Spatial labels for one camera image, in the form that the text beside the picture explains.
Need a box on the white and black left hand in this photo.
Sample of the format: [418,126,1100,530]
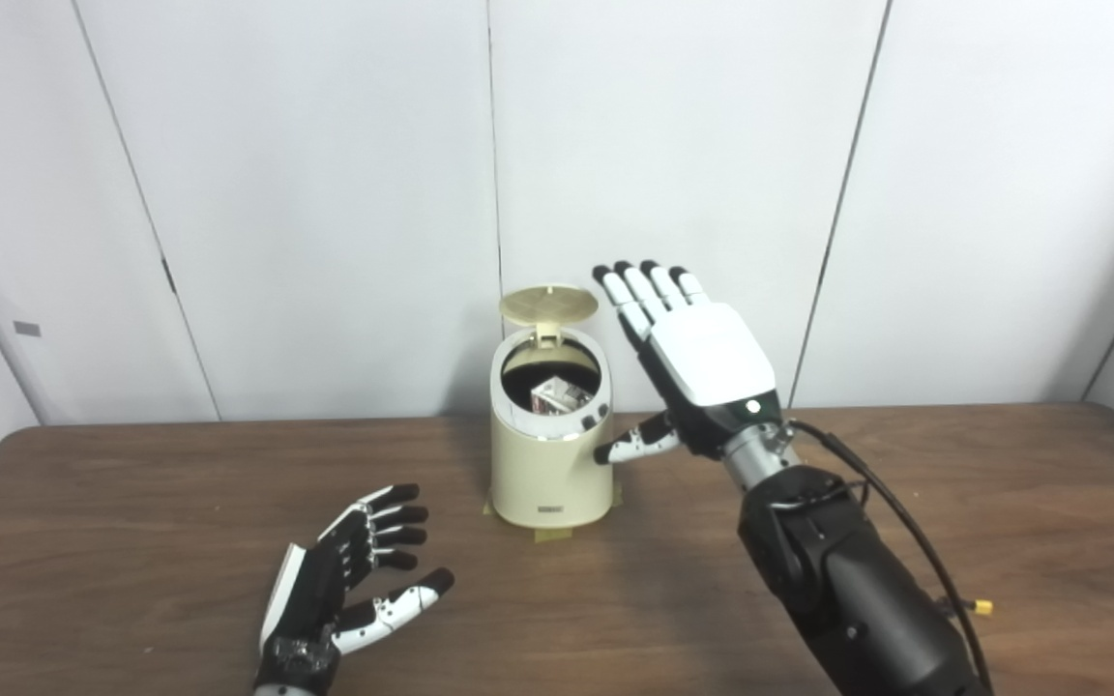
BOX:
[257,483,455,689]

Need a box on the white and black right hand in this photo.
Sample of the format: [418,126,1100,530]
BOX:
[593,259,778,467]

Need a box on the white and green milk carton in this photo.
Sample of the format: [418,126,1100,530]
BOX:
[531,377,589,415]

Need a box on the cream-colored round bin lid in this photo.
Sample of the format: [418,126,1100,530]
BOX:
[499,283,600,347]

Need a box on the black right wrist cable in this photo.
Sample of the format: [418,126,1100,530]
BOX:
[789,419,995,692]

